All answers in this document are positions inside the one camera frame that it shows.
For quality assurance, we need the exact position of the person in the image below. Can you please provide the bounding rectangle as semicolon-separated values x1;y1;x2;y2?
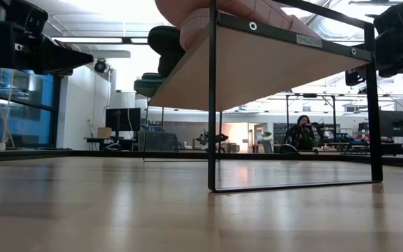
288;114;317;151

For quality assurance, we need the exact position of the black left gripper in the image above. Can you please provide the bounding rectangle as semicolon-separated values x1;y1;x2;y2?
0;21;95;75

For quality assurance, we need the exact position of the pink rubber slide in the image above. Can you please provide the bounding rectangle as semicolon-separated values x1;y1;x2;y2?
154;0;323;52

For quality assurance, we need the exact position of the black computer monitor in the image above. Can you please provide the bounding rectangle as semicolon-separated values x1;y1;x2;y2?
379;111;403;139
105;107;142;132

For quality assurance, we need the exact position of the black aluminium table frame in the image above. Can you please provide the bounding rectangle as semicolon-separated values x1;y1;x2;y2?
0;148;403;169

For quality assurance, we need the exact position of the round black wall device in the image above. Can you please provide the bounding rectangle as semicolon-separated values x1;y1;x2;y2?
94;58;107;74

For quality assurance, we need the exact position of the black rubber slide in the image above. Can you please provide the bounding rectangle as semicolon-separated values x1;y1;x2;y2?
147;24;187;78

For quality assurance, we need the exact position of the wooden shelf with black frame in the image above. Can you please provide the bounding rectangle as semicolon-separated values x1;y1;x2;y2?
143;0;383;193

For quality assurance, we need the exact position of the green rubber slide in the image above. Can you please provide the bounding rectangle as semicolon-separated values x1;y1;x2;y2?
134;72;167;98

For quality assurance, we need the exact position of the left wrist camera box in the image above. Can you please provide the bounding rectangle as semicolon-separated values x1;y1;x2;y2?
0;0;49;36

